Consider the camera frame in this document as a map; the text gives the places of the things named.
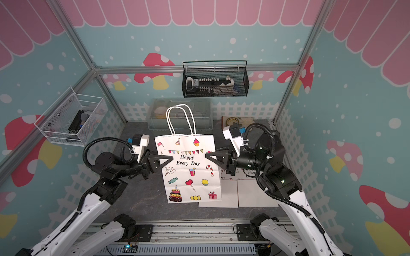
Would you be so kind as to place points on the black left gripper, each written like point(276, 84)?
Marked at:
point(146, 166)

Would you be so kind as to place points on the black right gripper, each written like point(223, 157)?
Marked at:
point(226, 162)

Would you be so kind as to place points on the white paper gift bag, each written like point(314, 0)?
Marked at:
point(249, 193)

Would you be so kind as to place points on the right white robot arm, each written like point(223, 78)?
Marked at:
point(260, 149)

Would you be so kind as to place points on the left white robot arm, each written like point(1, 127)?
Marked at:
point(63, 241)

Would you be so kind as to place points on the brown packing tape roll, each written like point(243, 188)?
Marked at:
point(232, 120)

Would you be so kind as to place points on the clear plastic storage box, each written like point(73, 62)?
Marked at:
point(184, 113)

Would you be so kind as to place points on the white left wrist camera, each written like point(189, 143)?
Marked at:
point(138, 144)

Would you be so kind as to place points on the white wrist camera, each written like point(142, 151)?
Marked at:
point(233, 134)
point(138, 144)

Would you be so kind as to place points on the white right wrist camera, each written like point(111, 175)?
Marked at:
point(233, 134)

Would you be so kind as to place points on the black wire mesh wall basket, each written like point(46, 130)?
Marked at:
point(212, 79)

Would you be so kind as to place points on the metal base rail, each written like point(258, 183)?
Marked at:
point(210, 237)

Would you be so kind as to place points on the white wire wall basket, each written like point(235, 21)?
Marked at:
point(72, 119)

